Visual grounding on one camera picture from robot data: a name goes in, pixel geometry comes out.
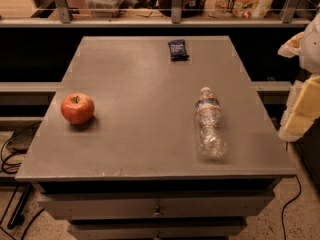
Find colourful snack bag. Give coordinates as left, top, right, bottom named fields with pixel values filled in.
left=209, top=0, right=273, bottom=19

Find red apple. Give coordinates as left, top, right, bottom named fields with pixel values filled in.
left=60, top=93, right=95, bottom=125

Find black cables on left floor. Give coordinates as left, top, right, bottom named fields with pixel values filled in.
left=0, top=122, right=44, bottom=240

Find dark blue snack packet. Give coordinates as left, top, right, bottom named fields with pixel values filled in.
left=168, top=39, right=189, bottom=61

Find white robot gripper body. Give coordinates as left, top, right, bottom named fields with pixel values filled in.
left=299, top=14, right=320, bottom=74

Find grey drawer cabinet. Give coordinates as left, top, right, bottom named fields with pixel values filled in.
left=16, top=37, right=295, bottom=240

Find grey metal shelf rail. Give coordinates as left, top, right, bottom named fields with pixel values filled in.
left=0, top=0, right=319, bottom=28

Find black cable on right floor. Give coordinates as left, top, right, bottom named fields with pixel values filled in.
left=280, top=175, right=303, bottom=240

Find clear plastic water bottle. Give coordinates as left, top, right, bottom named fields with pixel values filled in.
left=195, top=87, right=227, bottom=160

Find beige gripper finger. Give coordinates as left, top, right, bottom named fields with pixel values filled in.
left=278, top=76, right=320, bottom=142
left=278, top=32, right=303, bottom=58

